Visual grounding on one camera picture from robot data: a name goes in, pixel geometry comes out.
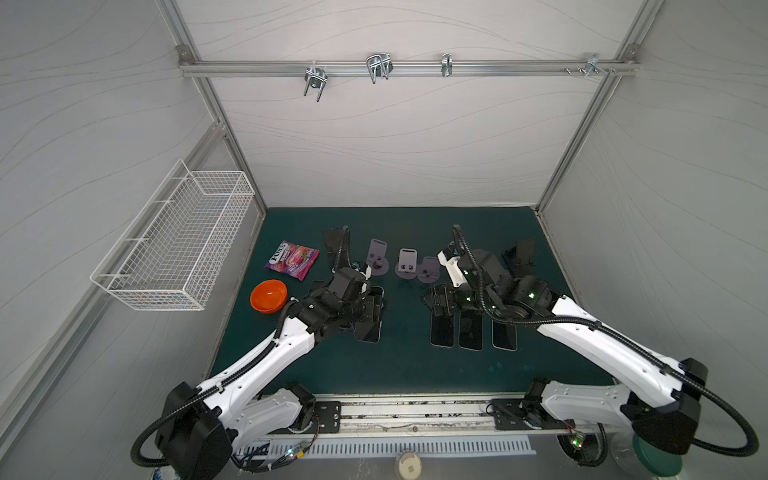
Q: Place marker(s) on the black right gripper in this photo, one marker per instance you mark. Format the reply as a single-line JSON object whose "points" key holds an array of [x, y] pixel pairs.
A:
{"points": [[444, 294]]}

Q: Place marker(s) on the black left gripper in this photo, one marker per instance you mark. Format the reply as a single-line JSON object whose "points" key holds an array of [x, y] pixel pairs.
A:
{"points": [[373, 308]]}

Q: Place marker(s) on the phone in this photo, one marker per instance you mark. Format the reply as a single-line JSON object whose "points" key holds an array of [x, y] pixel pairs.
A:
{"points": [[375, 290], [471, 330], [504, 336], [442, 330]]}

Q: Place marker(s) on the black folding phone stand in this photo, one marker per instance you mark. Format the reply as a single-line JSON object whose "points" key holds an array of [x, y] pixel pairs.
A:
{"points": [[337, 245]]}

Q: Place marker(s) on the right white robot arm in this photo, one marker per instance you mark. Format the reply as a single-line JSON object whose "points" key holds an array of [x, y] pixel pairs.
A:
{"points": [[656, 396]]}

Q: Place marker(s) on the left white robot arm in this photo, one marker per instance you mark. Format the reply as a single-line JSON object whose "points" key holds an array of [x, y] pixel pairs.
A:
{"points": [[202, 427]]}

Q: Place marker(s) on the grey phone stand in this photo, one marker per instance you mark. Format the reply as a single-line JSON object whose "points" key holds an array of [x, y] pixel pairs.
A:
{"points": [[428, 271], [406, 267]]}

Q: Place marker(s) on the grey round stand base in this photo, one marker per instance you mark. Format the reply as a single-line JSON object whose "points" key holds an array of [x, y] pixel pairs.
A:
{"points": [[378, 264]]}

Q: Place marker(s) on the purple Fox's candy bag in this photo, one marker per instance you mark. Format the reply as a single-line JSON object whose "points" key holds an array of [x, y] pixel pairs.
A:
{"points": [[292, 259]]}

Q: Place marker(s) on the orange plastic bowl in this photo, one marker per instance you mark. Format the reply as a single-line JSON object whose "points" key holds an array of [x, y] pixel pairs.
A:
{"points": [[269, 296]]}

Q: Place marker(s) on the round white puck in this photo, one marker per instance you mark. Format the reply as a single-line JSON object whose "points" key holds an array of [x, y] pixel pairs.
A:
{"points": [[408, 466]]}

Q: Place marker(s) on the green lid jar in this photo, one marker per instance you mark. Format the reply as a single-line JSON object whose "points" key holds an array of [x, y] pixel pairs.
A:
{"points": [[641, 460]]}

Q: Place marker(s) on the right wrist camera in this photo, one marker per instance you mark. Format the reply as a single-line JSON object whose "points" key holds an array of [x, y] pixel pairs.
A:
{"points": [[449, 259]]}

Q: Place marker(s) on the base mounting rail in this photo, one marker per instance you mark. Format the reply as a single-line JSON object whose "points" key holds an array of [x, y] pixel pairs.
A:
{"points": [[409, 415]]}

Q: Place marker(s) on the white wire basket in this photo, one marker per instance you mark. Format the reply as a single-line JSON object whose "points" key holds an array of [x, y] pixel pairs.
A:
{"points": [[170, 255]]}

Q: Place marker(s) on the aluminium crossbar rail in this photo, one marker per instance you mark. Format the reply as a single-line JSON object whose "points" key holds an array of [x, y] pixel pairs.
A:
{"points": [[384, 66]]}

